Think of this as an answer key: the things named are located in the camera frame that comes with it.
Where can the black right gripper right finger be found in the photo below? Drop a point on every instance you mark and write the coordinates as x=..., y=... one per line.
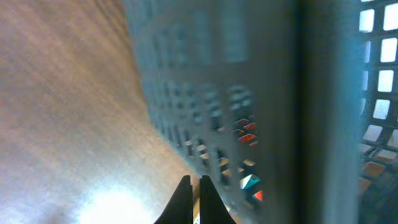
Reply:
x=212, y=208

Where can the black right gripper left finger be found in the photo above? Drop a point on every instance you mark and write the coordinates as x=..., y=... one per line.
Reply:
x=179, y=209

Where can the grey plastic basket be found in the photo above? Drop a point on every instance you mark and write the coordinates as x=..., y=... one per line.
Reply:
x=319, y=79

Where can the orange spaghetti packet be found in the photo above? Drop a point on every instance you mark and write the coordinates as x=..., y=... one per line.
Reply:
x=234, y=176

